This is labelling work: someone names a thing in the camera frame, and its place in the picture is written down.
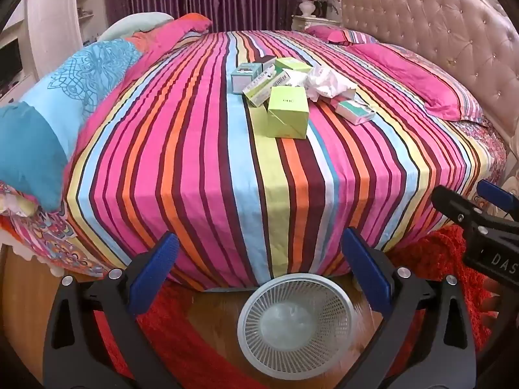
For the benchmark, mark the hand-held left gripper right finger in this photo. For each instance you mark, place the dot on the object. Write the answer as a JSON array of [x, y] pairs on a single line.
[[365, 267]]

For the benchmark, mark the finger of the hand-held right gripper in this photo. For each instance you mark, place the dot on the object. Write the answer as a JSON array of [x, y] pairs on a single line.
[[454, 206], [496, 195]]

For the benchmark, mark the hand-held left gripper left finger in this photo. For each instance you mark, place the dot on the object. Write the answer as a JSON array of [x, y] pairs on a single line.
[[160, 267]]

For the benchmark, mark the white mesh wastebasket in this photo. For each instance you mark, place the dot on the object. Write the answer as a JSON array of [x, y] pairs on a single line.
[[300, 356]]

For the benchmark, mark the white teal box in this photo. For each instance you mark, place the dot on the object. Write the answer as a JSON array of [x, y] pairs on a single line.
[[357, 113]]

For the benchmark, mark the large green box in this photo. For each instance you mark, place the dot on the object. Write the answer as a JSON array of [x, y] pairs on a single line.
[[286, 117]]

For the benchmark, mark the white tissue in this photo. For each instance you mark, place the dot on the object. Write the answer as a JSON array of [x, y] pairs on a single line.
[[326, 83]]

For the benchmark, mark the long green white box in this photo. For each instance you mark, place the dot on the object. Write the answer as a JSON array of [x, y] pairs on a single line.
[[259, 91]]

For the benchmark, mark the striped bed sheet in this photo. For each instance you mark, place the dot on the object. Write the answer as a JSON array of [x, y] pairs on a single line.
[[182, 150]]

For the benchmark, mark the large pink pillow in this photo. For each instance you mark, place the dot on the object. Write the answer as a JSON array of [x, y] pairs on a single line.
[[405, 73]]

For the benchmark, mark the blue patterned quilt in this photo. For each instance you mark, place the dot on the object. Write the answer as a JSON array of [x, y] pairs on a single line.
[[36, 142]]

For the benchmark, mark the tufted beige headboard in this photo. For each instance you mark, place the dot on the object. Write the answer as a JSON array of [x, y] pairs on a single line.
[[425, 8]]

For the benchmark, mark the flat green box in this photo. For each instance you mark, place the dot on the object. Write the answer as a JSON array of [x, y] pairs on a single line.
[[294, 65]]

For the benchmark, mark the small pink pillow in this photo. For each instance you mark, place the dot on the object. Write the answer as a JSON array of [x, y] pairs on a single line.
[[324, 32]]

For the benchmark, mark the dark small box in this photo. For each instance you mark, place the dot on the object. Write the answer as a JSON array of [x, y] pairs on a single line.
[[268, 64]]

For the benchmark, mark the cream nightstand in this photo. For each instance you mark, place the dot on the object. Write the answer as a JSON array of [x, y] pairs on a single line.
[[320, 22]]

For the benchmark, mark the pale green pillow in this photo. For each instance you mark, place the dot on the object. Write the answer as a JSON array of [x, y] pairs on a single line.
[[133, 22]]

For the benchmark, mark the white vase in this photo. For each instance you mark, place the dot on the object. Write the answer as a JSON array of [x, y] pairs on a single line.
[[307, 8]]

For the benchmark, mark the black television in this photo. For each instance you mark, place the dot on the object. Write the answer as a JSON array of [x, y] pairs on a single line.
[[10, 65]]

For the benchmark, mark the white wall cabinet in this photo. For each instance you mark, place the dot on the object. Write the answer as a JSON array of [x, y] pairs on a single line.
[[48, 20]]

